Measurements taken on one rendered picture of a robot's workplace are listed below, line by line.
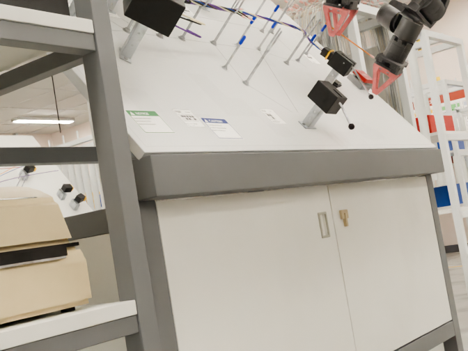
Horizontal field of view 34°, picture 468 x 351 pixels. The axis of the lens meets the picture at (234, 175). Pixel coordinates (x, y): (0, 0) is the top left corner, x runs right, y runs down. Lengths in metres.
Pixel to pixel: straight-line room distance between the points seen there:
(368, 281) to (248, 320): 0.47
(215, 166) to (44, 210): 0.32
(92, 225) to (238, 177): 0.26
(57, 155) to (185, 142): 0.63
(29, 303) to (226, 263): 0.43
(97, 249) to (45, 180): 3.96
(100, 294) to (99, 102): 0.33
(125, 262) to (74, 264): 0.07
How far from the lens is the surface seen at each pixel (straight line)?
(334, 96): 1.59
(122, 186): 1.07
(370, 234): 1.78
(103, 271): 1.23
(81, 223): 1.25
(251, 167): 1.33
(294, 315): 1.46
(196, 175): 1.21
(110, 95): 1.09
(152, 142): 1.18
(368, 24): 2.96
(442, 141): 4.53
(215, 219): 1.30
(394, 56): 1.92
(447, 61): 10.56
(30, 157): 1.77
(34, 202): 1.07
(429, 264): 2.06
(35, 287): 1.00
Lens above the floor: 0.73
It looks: 4 degrees up
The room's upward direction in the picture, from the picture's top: 9 degrees counter-clockwise
